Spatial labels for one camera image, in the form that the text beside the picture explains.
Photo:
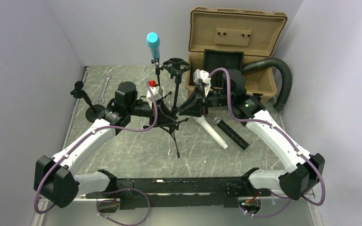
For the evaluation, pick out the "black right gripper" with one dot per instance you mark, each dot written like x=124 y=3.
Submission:
x=193 y=106

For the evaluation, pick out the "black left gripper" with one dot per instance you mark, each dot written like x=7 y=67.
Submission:
x=164 y=116

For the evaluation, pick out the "white microphone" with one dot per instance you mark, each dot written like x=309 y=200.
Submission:
x=211 y=131

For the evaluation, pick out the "black tripod stand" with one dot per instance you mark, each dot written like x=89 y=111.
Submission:
x=176 y=68
x=158 y=70

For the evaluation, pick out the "black microphone silver grille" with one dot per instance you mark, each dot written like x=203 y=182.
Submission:
x=231 y=133

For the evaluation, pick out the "black round base mic stand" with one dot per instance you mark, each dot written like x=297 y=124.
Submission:
x=94 y=110

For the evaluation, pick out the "cyan microphone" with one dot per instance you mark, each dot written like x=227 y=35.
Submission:
x=153 y=42

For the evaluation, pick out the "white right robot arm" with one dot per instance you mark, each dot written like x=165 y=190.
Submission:
x=302 y=170

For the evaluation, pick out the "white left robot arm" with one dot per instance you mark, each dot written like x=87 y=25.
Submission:
x=56 y=177

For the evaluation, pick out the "black tool tray insert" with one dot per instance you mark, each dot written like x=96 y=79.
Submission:
x=227 y=59

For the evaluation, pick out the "silver open-end wrench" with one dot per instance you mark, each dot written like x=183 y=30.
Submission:
x=101 y=99

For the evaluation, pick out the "tan plastic toolbox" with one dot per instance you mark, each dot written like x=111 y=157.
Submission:
x=253 y=32

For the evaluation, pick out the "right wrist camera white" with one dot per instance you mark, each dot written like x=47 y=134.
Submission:
x=202 y=77

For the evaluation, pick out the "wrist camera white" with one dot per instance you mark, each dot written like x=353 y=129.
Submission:
x=154 y=93
x=202 y=77

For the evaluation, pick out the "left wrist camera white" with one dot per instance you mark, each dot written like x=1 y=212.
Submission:
x=154 y=93

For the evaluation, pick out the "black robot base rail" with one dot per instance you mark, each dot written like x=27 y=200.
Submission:
x=180 y=192

